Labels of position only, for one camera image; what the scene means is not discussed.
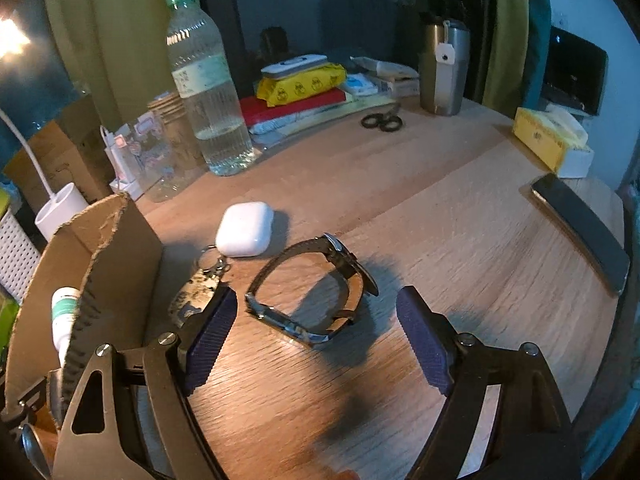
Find white medicine boxes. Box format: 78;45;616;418
347;55;421;99

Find black monitor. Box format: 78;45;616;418
542;25;610;116

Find hanging clothes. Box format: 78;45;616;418
470;0;551;111

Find wristwatch with dark strap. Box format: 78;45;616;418
244;232;380;348

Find yellow wipes packet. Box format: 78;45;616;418
256;62;347;108

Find red book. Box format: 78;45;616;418
239;87;351;126

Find black handled scissors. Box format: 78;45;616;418
361;102;404;133

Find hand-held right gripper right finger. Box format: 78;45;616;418
395;285;583;480

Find white earbuds case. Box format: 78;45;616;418
215;201;275;258

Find white desk lamp pen holder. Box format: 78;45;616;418
0;107;93;243

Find small white bottle green label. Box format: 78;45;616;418
50;286;83;366

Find cardboard box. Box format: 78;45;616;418
2;194;166;431

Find white woven plastic basket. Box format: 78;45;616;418
0;212;43;306

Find brown cardboard lamp packaging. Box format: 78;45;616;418
2;95;116;206

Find clear water bottle green cap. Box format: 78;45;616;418
165;0;257;177

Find clear jar with stickers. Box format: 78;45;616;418
132;92;201;203

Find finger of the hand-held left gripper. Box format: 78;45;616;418
0;379;53;431

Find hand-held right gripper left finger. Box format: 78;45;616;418
50;285;238;480

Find metal keychain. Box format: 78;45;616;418
167;245;233;331

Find black smartphone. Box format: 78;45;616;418
530;172;631;296

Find steel tumbler with tag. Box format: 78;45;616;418
419;19;472;117

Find yellow green curtain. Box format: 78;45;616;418
42;0;201;126

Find white flat case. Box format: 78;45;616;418
261;54;327;80

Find green printed bag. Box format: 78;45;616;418
0;285;21;361

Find yellow tissue box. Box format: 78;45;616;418
511;106;595;178

